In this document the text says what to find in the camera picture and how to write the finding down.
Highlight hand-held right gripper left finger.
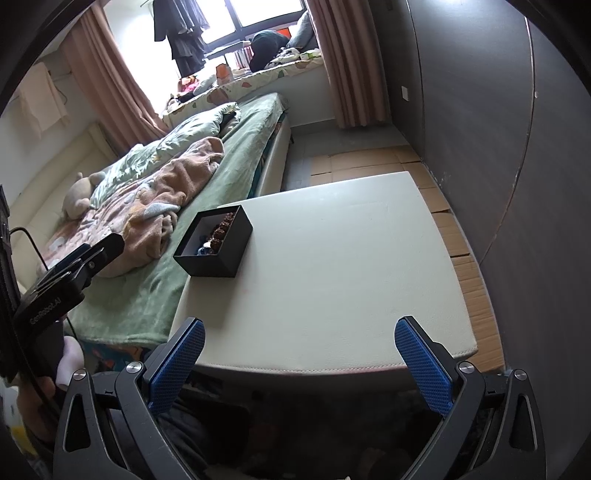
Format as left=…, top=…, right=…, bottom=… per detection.
left=52, top=316, right=207, bottom=480

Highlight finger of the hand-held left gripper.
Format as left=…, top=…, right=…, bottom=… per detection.
left=46, top=233, right=125, bottom=280

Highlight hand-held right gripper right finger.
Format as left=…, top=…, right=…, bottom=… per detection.
left=394, top=315, right=546, bottom=480

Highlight black jewelry box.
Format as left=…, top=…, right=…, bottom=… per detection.
left=173, top=204, right=254, bottom=278

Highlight brown seed bead bracelet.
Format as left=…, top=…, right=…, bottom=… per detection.
left=210, top=211, right=236, bottom=247

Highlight person's left hand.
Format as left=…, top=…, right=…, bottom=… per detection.
left=18, top=336, right=85, bottom=439

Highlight beige plush toy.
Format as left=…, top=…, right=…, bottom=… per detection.
left=61, top=172, right=107, bottom=219

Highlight light green quilt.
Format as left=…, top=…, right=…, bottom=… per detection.
left=90, top=102, right=241, bottom=204

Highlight pink fleece blanket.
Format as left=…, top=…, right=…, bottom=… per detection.
left=44, top=137, right=225, bottom=278

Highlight cream hanging towel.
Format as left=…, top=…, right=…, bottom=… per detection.
left=17, top=61, right=71, bottom=139

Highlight pink-brown curtain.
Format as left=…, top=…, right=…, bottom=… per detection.
left=62, top=7, right=169, bottom=155
left=307, top=0, right=391, bottom=130

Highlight green fleece bed sheet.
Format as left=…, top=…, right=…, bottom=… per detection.
left=69, top=92, right=289, bottom=347

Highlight teal patterned mattress cover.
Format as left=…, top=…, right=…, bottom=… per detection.
left=249, top=138, right=271, bottom=195

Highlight pile of small toys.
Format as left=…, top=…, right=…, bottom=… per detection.
left=168, top=76, right=218, bottom=109

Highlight patterned window seat cushion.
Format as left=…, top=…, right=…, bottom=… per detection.
left=161, top=48, right=324, bottom=127

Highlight dark hanging clothes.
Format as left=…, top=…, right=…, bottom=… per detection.
left=152, top=0, right=211, bottom=77

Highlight black bag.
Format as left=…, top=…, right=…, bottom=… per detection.
left=249, top=30, right=289, bottom=72

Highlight grey pillow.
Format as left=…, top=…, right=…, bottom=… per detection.
left=286, top=10, right=319, bottom=49

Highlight black cable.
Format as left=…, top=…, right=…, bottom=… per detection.
left=9, top=226, right=49, bottom=271

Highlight white bed frame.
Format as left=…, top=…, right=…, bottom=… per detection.
left=254, top=122, right=293, bottom=197

